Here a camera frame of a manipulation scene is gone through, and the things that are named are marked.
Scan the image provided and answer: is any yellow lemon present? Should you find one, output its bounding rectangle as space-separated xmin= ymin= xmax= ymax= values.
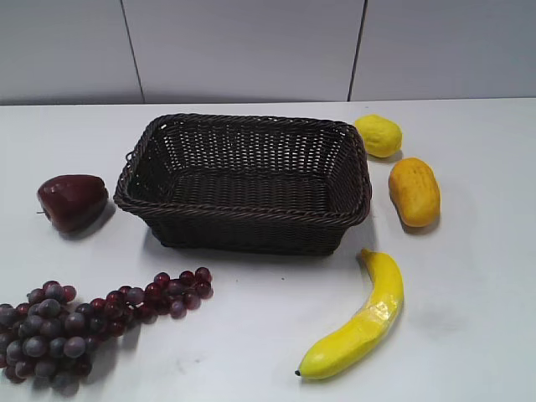
xmin=354 ymin=114 xmax=403 ymax=158

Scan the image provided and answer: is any yellow banana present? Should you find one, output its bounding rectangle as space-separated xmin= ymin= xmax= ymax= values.
xmin=295 ymin=249 xmax=405 ymax=380

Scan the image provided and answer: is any purple grape bunch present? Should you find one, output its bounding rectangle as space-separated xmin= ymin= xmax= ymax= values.
xmin=1 ymin=267 xmax=213 ymax=390

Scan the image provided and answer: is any orange yellow mango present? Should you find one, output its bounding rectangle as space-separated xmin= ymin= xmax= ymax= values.
xmin=388 ymin=157 xmax=441 ymax=228

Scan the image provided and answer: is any dark red apple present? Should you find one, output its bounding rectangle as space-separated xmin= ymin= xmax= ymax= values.
xmin=37 ymin=174 xmax=109 ymax=235

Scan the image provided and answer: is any dark woven wicker basket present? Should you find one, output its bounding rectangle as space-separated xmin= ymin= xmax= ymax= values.
xmin=113 ymin=113 xmax=372 ymax=255

